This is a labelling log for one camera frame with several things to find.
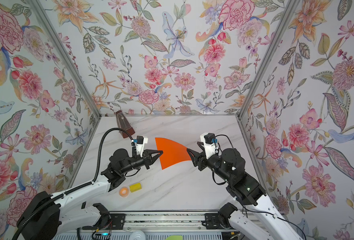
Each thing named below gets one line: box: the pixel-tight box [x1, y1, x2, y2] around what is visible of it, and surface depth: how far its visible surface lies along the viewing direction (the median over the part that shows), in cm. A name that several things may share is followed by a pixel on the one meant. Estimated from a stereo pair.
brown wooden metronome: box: [115, 110, 136, 139], surface depth 102 cm
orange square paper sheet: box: [155, 137, 192, 170], surface depth 68 cm
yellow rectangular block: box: [129, 182, 142, 193], surface depth 86 cm
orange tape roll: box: [119, 186, 130, 198], surface depth 85 cm
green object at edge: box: [165, 235, 183, 240], surface depth 73 cm
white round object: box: [129, 230, 146, 240], surface depth 67 cm
